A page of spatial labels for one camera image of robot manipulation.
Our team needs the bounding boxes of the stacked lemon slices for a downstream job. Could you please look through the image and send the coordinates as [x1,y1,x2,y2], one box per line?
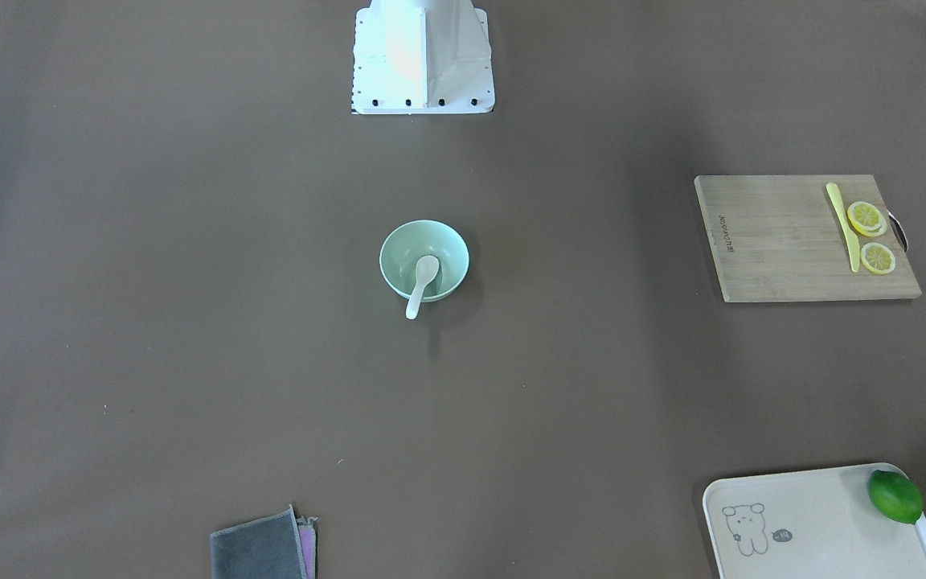
[846,201,888,238]

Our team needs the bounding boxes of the cream serving tray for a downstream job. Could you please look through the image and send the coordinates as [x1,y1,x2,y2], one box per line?
[702,462,926,578]

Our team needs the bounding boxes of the white ceramic spoon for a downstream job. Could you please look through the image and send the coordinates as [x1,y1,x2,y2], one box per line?
[405,254,440,320]

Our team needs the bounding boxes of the bamboo cutting board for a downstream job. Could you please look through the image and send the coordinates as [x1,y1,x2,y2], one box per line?
[694,175,921,303]

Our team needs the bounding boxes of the light green bowl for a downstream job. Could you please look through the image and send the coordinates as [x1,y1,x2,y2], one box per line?
[379,220,470,303]

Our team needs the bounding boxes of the grey folded cloth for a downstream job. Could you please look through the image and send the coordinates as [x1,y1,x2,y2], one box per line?
[210,505,318,578]

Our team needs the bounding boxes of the white camera stand post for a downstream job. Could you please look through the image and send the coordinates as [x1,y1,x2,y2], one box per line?
[350,1,496,115]

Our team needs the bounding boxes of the green lime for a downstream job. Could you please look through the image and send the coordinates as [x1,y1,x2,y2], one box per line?
[867,470,924,525]

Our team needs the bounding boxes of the lemon slice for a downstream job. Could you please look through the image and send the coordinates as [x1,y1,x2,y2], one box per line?
[860,242,897,275]

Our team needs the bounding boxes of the yellow plastic knife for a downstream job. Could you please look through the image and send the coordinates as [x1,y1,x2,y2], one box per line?
[826,181,861,273]

